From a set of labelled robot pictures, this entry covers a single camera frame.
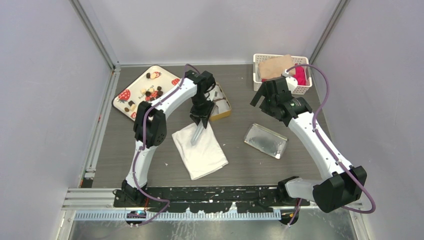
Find white paper cup liner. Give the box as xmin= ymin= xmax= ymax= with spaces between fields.
xmin=215 ymin=99 xmax=231 ymax=114

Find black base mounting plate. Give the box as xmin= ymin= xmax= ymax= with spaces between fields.
xmin=113 ymin=185 xmax=296 ymax=214

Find white plastic basket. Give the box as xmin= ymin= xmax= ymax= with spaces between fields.
xmin=252 ymin=53 xmax=313 ymax=95

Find gold chocolate tin box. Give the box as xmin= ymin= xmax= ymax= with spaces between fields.
xmin=206 ymin=83 xmax=232 ymax=121

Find white folded cloth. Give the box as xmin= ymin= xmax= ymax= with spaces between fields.
xmin=171 ymin=123 xmax=229 ymax=181

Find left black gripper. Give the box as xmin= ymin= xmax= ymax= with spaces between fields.
xmin=191 ymin=93 xmax=215 ymax=128

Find metal tongs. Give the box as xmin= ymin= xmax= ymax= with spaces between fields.
xmin=190 ymin=121 xmax=205 ymax=146

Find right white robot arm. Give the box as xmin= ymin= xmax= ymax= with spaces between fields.
xmin=250 ymin=76 xmax=368 ymax=213

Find silver tin lid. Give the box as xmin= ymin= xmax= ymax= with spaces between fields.
xmin=244 ymin=123 xmax=289 ymax=160

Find beige cloth in basket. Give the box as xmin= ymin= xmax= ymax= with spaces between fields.
xmin=258 ymin=54 xmax=295 ymax=80

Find pink cloth in basket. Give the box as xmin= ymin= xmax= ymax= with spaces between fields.
xmin=293 ymin=66 xmax=307 ymax=86

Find strawberry pattern tray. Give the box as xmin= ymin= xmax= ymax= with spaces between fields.
xmin=112 ymin=65 xmax=181 ymax=121

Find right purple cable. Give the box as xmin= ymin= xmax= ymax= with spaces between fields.
xmin=284 ymin=63 xmax=377 ymax=227

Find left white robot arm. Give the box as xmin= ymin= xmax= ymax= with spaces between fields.
xmin=121 ymin=70 xmax=216 ymax=207

